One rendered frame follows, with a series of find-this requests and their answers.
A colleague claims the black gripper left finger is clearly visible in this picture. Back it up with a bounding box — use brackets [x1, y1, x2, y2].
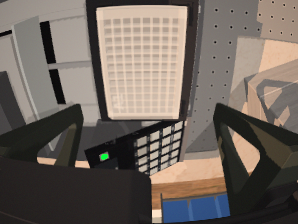
[0, 104, 84, 167]

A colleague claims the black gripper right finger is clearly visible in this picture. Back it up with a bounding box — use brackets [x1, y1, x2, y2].
[213, 103, 298, 216]

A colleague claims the white multiwell plate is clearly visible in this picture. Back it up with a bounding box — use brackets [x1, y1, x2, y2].
[96, 5, 187, 120]

